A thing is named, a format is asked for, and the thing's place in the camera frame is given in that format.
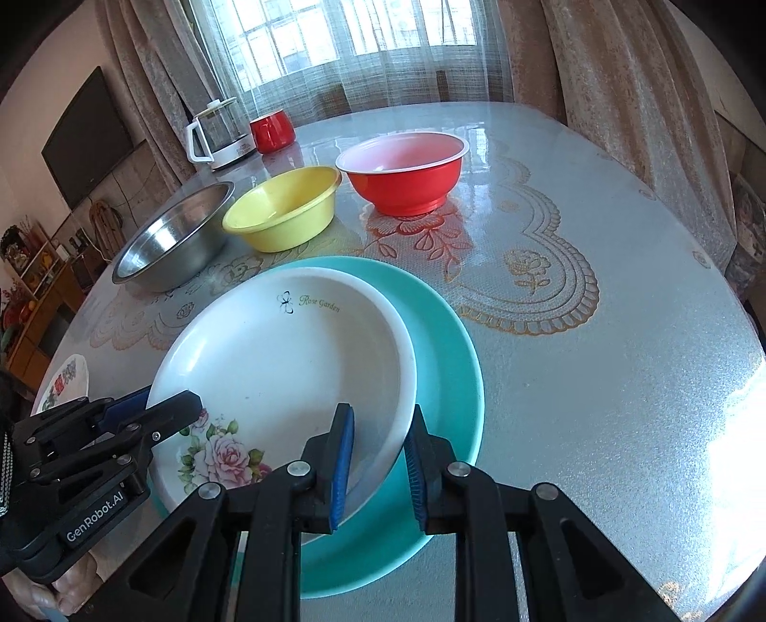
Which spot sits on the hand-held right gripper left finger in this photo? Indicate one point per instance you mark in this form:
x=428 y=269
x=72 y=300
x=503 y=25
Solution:
x=342 y=466

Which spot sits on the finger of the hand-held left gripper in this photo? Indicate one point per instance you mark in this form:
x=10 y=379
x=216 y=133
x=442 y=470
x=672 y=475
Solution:
x=173 y=412
x=128 y=408

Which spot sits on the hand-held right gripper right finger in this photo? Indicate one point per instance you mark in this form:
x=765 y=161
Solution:
x=414 y=472

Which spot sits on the small floral plate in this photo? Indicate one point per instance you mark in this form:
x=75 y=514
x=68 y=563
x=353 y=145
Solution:
x=66 y=380

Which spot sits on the teal plate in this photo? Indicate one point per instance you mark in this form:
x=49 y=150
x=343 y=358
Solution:
x=443 y=383

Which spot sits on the white rose print plate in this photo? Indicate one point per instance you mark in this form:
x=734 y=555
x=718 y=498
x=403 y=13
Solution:
x=269 y=371

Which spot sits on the yellow plastic bowl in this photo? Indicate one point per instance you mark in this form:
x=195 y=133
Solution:
x=281 y=209

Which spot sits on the red plastic bowl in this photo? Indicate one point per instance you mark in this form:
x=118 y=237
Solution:
x=407 y=185

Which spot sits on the person's left hand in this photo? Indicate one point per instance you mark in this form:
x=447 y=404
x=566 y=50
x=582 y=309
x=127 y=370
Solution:
x=69 y=592

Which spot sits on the wooden shelf cabinet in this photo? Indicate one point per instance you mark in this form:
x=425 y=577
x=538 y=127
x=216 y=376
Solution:
x=36 y=299

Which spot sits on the wicker chair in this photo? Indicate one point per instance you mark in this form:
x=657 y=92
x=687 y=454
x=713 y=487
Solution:
x=111 y=230

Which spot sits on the lace print tablecloth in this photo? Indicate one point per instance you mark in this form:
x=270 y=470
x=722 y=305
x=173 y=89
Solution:
x=598 y=371

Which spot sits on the red mug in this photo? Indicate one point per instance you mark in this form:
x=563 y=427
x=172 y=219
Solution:
x=272 y=133

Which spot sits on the beige patterned curtain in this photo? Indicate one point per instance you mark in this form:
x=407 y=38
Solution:
x=622 y=107
x=155 y=72

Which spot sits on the sheer white curtain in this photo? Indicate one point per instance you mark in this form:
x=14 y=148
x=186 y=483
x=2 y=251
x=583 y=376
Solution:
x=371 y=78

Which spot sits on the patterned cloth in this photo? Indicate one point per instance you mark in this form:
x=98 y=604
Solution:
x=745 y=239

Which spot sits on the window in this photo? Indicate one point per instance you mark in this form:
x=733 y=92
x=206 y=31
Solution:
x=359 y=30

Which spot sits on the black wall television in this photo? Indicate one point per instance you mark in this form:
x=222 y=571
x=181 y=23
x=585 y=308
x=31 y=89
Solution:
x=90 y=140

